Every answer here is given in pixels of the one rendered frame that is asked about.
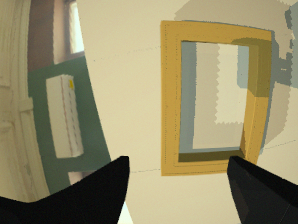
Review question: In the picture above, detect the yellow rectangular picture frame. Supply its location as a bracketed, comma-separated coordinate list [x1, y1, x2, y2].
[161, 20, 271, 176]

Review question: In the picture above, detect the cream wall panel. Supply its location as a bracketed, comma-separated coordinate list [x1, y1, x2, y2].
[76, 0, 298, 224]

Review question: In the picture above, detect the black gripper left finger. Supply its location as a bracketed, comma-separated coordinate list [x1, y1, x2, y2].
[0, 156, 130, 224]

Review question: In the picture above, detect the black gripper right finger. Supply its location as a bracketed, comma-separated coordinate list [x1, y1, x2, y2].
[227, 156, 298, 224]

